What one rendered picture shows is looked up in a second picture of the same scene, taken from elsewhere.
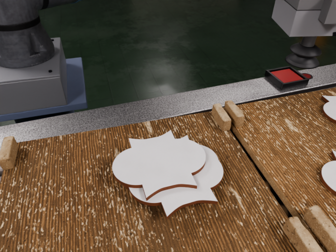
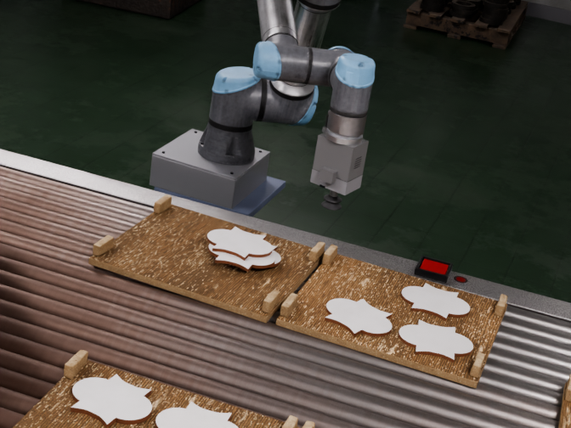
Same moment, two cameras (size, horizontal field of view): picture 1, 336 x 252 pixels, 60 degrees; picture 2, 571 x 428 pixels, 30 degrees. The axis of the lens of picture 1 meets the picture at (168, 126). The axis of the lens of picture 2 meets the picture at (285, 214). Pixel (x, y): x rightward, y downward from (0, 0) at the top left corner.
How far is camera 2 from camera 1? 1.93 m
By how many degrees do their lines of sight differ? 31
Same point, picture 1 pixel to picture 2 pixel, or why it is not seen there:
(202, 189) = (247, 262)
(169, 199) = (224, 256)
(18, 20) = (229, 123)
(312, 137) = (367, 292)
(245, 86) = (387, 257)
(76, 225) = (170, 247)
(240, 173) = (285, 278)
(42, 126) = (195, 206)
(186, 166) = (250, 250)
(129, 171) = (216, 237)
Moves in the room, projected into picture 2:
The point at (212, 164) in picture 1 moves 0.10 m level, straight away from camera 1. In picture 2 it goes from (268, 259) to (302, 250)
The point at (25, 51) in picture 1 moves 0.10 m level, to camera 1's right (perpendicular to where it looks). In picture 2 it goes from (223, 149) to (252, 162)
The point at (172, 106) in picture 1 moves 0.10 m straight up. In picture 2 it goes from (302, 239) to (308, 201)
